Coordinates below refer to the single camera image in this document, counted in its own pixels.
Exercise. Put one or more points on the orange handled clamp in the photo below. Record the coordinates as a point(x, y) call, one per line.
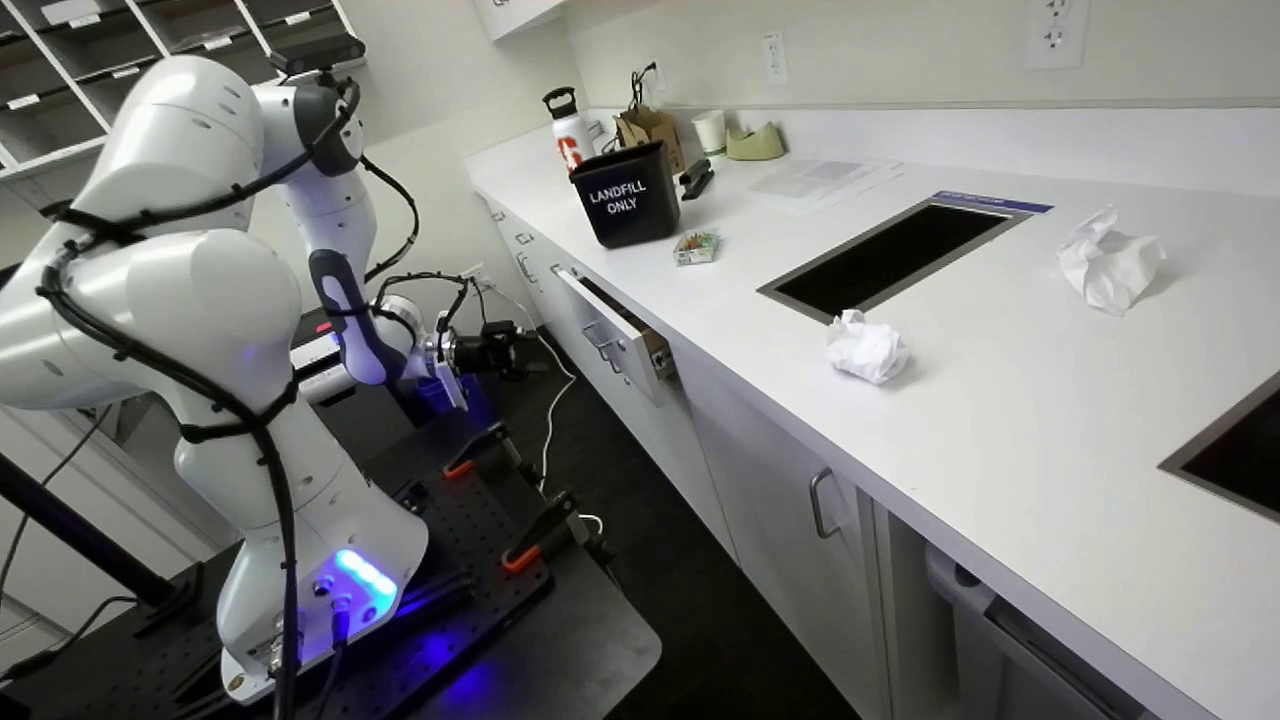
point(532, 540)
point(465, 462)

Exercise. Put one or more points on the brown paper bag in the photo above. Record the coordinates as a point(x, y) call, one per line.
point(642, 123)

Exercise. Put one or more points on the crumpled white paper far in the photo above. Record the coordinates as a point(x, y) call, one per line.
point(1107, 265)

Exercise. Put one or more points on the silver cabinet handle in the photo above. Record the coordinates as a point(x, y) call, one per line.
point(827, 500)

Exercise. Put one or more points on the tape dispenser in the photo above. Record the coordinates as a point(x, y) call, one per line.
point(757, 141)

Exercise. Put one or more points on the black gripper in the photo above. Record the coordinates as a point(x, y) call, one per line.
point(489, 350)

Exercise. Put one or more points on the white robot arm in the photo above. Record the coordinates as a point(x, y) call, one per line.
point(212, 219)

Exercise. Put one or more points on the black landfill only bin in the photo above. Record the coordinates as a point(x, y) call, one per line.
point(631, 197)

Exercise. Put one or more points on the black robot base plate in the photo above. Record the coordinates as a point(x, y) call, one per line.
point(472, 640)

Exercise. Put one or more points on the wall power outlet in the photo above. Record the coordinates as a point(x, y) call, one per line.
point(1052, 33)

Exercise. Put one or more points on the orange handled clamp upper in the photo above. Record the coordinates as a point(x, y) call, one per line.
point(465, 462)

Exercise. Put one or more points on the white cup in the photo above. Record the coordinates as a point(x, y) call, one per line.
point(711, 128)

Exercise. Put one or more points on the crumpled white paper near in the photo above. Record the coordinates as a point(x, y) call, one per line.
point(864, 350)

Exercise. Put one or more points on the crumpled white paper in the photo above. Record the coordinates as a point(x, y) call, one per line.
point(1107, 265)
point(864, 350)

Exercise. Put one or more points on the white wooden drawer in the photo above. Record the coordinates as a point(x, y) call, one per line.
point(631, 344)

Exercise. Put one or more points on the white mail sorter shelf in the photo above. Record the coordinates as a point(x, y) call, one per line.
point(65, 65)

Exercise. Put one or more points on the white bottle black cap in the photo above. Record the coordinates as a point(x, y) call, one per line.
point(571, 127)

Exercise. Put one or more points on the orange handled clamp lower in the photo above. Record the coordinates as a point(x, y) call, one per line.
point(532, 540)

